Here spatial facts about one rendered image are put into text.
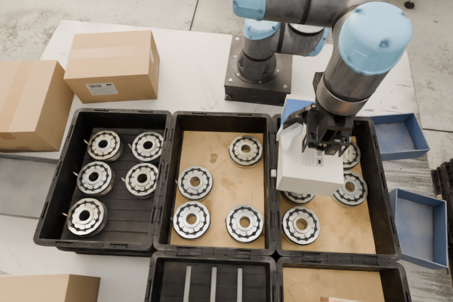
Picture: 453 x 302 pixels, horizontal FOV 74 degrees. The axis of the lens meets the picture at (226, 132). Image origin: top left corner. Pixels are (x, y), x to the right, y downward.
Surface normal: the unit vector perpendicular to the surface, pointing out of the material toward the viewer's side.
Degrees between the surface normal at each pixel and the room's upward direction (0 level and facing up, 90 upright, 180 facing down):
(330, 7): 69
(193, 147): 0
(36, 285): 0
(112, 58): 0
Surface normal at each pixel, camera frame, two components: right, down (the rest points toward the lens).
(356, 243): -0.01, -0.47
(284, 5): -0.14, 0.68
